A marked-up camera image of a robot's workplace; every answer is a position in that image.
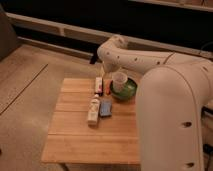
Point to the white ceramic cup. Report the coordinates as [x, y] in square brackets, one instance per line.
[119, 79]

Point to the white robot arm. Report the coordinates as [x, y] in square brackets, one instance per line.
[170, 96]

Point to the orange marker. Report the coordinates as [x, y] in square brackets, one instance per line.
[107, 88]

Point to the white small box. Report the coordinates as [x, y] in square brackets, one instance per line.
[98, 85]

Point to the blue sponge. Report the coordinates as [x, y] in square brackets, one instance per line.
[105, 108]

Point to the green bowl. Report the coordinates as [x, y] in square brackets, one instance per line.
[127, 92]

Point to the white plastic bottle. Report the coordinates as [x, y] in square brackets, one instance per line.
[93, 112]

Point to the wooden table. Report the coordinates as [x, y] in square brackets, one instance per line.
[71, 140]

